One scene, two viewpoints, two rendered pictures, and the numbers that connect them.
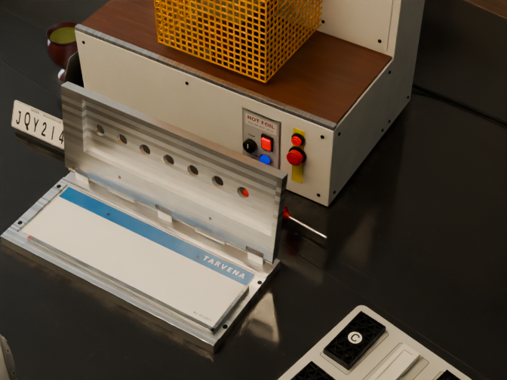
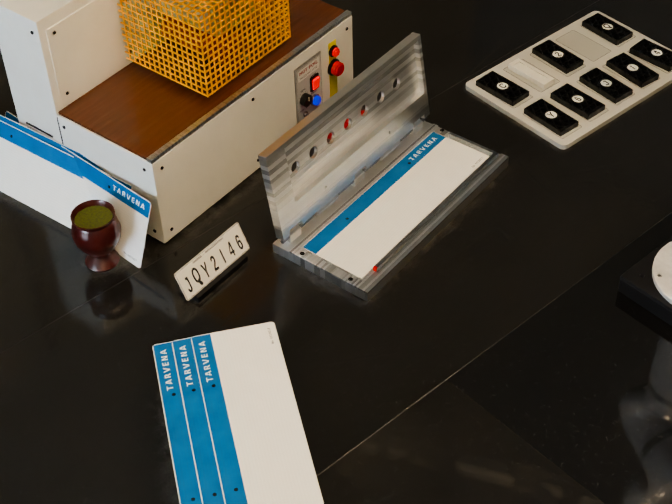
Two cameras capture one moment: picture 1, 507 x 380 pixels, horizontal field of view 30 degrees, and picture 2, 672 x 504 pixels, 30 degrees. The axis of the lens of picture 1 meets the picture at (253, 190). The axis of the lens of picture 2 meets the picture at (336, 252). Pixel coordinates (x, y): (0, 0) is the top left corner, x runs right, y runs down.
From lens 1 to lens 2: 2.14 m
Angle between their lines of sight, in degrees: 56
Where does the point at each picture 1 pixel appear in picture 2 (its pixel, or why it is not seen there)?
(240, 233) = (408, 117)
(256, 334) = (488, 142)
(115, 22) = (153, 132)
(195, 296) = (455, 165)
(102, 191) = (313, 223)
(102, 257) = (403, 221)
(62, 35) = (91, 221)
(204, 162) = (370, 91)
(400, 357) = (521, 67)
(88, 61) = (166, 186)
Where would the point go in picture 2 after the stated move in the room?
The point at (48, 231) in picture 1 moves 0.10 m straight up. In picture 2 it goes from (365, 258) to (364, 215)
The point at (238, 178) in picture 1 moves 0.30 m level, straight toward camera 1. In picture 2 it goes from (391, 74) to (558, 79)
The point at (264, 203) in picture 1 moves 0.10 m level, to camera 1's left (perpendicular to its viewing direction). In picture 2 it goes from (409, 74) to (406, 106)
